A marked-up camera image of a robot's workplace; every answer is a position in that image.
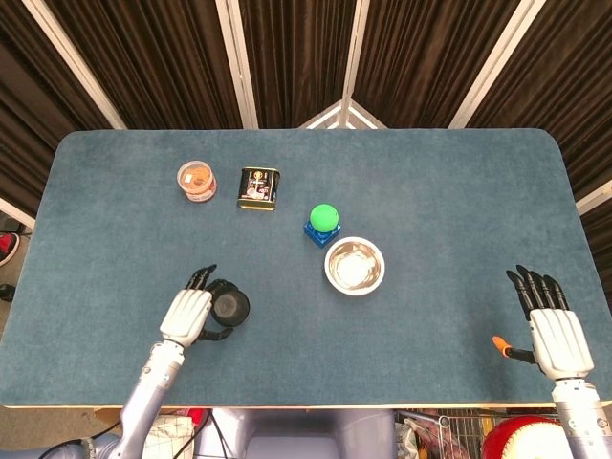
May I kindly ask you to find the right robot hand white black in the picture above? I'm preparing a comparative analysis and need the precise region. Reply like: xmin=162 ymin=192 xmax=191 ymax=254
xmin=492 ymin=264 xmax=597 ymax=383

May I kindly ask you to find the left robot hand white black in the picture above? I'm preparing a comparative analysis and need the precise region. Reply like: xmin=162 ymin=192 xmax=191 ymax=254
xmin=159 ymin=263 xmax=240 ymax=349

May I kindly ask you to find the black round cap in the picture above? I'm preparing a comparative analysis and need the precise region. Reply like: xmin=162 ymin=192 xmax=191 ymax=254
xmin=209 ymin=281 xmax=251 ymax=329

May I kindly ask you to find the round can orange lid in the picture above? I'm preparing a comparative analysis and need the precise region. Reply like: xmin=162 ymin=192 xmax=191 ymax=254
xmin=176 ymin=161 xmax=217 ymax=204

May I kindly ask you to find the red white round helmet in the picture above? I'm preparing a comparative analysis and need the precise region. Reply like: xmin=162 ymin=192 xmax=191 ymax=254
xmin=480 ymin=414 xmax=573 ymax=459

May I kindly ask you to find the white checked cloth bag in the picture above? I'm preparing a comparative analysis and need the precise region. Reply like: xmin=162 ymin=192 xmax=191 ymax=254
xmin=142 ymin=414 xmax=195 ymax=459

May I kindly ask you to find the brown cardboard box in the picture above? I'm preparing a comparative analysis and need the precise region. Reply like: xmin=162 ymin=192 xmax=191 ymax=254
xmin=94 ymin=406 xmax=126 ymax=434

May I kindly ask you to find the black gold rectangular tin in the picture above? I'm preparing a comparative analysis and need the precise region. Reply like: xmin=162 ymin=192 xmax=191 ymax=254
xmin=236 ymin=166 xmax=281 ymax=212

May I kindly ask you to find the blue building block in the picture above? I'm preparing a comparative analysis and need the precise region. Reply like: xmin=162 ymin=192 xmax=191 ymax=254
xmin=303 ymin=220 xmax=343 ymax=250

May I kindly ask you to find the lavender robot torso base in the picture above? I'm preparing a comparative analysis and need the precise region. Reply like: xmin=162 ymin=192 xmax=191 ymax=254
xmin=198 ymin=407 xmax=398 ymax=459

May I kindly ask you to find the green ball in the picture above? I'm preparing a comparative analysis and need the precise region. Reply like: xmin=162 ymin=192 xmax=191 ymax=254
xmin=309 ymin=204 xmax=341 ymax=234

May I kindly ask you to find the crumpled clear plastic bag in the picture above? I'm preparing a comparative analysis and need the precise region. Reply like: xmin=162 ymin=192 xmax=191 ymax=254
xmin=396 ymin=418 xmax=448 ymax=459

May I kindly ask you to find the stainless steel bowl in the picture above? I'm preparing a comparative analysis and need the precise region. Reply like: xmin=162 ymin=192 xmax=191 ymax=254
xmin=324 ymin=235 xmax=386 ymax=297

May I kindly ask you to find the blue felt table mat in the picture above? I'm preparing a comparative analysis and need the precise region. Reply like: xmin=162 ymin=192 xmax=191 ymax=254
xmin=0 ymin=127 xmax=612 ymax=408

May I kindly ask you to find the red black shoe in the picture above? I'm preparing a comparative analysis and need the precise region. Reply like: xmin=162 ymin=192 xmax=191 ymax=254
xmin=0 ymin=232 xmax=21 ymax=268

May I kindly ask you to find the black cable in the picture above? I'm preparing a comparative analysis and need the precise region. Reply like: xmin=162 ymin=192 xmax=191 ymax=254
xmin=179 ymin=408 xmax=215 ymax=459

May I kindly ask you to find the metal wire basket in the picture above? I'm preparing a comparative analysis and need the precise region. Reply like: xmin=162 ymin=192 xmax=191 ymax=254
xmin=394 ymin=408 xmax=558 ymax=459

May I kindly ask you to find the white triangular frame base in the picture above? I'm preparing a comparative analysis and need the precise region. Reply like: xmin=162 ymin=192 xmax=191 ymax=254
xmin=298 ymin=98 xmax=386 ymax=130

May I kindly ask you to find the white frame post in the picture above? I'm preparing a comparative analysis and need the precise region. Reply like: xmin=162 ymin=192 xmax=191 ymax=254
xmin=339 ymin=0 xmax=370 ymax=129
xmin=214 ymin=0 xmax=260 ymax=130
xmin=22 ymin=0 xmax=127 ymax=130
xmin=448 ymin=0 xmax=540 ymax=129

